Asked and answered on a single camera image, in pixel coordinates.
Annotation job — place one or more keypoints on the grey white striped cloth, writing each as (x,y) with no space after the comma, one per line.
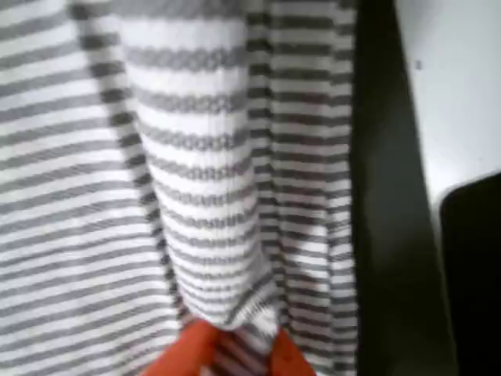
(117,176)

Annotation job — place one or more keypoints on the black desk mat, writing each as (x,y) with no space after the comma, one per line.
(385,196)

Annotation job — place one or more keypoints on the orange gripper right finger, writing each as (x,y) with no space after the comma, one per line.
(289,356)

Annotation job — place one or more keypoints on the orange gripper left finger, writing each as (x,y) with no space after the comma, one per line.
(188,348)

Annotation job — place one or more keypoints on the black computer keyboard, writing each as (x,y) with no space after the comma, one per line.
(477,293)

